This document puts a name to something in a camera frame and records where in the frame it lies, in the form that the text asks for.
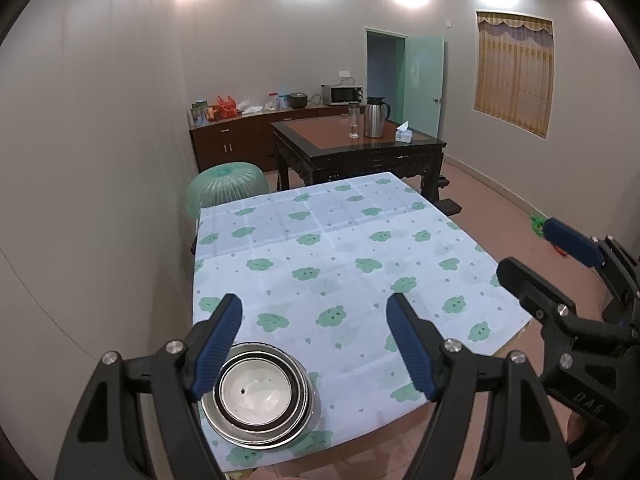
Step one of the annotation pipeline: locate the small white enamel bowl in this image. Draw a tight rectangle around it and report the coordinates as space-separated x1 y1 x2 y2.
219 360 294 425

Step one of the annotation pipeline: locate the small steel bowl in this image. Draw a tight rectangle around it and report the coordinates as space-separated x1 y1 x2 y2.
214 353 302 430

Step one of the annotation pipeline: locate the large white enamel bowl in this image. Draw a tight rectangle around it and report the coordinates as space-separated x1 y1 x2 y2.
211 348 309 438

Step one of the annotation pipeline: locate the right hand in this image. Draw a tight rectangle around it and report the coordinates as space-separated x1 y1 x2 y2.
566 412 587 443

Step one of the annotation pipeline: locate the orange floor toy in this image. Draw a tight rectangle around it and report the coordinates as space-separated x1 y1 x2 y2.
552 245 568 257

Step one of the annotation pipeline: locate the green floor toy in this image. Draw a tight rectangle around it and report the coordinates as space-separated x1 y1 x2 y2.
529 214 547 237

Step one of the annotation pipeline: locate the green cloud pattern tablecloth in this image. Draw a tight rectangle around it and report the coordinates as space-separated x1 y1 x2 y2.
193 172 529 471

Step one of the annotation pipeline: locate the beige window curtain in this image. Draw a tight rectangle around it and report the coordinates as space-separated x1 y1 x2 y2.
474 11 554 139

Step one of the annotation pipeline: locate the green plastic stool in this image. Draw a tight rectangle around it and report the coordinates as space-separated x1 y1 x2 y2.
186 162 270 219

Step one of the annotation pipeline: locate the white tissue box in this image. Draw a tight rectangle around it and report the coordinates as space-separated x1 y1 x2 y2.
395 122 413 144

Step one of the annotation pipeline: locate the light green door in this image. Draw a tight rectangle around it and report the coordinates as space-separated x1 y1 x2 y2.
402 36 445 138

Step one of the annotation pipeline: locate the steel thermos jug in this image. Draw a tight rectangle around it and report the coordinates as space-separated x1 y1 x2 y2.
363 96 390 139

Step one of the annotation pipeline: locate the clear glass bottle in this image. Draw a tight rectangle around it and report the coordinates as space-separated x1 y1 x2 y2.
348 102 360 139

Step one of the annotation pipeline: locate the brown wooden sideboard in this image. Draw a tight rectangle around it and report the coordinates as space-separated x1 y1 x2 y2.
189 105 347 172

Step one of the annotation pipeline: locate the dark wooden table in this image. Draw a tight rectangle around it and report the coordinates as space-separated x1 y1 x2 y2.
272 116 446 203

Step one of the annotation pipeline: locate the glass jar on sideboard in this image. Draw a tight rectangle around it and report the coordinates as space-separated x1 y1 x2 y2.
191 100 208 127

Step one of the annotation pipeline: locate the red plastic bag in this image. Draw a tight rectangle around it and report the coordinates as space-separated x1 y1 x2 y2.
207 96 239 122

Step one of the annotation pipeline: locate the white microwave oven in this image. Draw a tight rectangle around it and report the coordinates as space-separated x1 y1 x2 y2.
321 84 363 106

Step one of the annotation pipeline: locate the black rice cooker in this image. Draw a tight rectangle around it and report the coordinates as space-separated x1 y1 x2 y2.
286 92 308 110

